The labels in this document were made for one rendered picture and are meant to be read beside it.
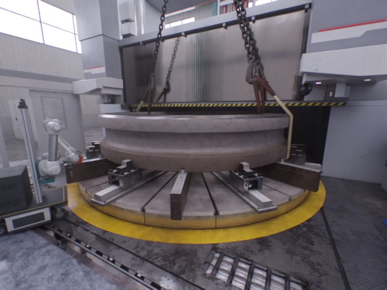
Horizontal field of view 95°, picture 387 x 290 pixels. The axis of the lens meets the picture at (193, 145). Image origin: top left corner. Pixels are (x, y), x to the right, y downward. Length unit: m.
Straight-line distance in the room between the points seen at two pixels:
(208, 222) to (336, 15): 3.87
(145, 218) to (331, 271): 2.36
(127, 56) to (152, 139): 5.37
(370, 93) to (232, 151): 2.80
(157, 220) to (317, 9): 4.30
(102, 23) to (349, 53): 6.09
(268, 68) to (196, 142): 3.30
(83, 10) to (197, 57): 3.78
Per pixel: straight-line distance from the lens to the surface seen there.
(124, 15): 8.48
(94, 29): 7.09
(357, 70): 3.66
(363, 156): 5.84
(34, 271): 2.92
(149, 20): 9.89
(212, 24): 6.16
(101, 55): 6.78
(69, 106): 7.27
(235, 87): 5.64
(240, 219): 2.95
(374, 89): 4.72
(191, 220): 2.79
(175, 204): 2.40
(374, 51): 3.74
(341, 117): 5.60
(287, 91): 5.44
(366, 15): 4.29
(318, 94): 4.55
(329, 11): 4.26
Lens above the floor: 1.74
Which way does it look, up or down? 12 degrees down
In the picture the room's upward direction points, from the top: straight up
